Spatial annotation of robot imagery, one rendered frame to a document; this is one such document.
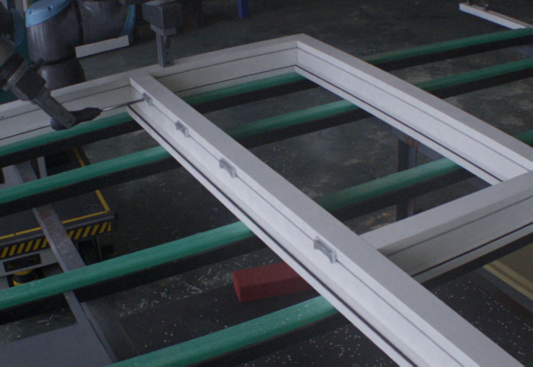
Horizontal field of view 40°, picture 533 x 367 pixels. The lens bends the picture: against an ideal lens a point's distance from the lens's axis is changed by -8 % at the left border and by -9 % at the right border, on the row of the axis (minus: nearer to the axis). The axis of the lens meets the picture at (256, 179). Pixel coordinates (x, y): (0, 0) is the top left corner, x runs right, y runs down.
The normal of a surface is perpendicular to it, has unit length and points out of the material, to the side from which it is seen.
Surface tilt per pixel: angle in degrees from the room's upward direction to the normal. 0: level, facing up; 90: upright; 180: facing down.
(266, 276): 0
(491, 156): 90
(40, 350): 0
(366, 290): 90
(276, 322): 0
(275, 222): 90
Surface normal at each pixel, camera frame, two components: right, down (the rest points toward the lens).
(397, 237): -0.06, -0.89
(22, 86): 0.42, 0.09
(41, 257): 0.40, 0.40
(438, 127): -0.88, 0.26
